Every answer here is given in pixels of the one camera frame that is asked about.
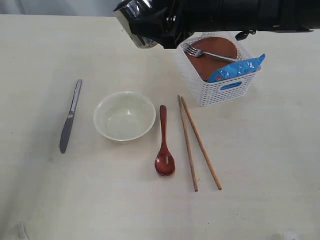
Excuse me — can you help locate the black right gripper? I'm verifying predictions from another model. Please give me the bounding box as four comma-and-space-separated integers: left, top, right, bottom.
133, 0, 220, 49

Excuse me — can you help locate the silver metal fork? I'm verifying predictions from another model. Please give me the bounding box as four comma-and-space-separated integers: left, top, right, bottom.
184, 43, 238, 63

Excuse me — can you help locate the shiny steel cup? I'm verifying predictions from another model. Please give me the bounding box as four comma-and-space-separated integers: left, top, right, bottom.
113, 0, 158, 49

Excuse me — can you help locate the white ceramic bowl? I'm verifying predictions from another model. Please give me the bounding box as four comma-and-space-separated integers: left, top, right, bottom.
93, 91, 156, 143

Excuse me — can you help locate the silver table knife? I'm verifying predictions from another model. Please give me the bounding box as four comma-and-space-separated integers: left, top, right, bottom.
59, 79, 83, 154

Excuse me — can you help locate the wooden chopstick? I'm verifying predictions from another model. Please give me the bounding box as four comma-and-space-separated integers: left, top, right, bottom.
180, 96, 222, 190
177, 95, 198, 192

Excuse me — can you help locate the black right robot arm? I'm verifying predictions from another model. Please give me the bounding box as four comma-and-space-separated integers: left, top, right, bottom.
129, 0, 320, 49

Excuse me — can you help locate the blue snack packet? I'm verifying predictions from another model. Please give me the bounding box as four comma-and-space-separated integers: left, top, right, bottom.
206, 53, 266, 83

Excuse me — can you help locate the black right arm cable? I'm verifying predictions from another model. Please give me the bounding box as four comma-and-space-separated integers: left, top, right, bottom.
235, 29, 257, 42

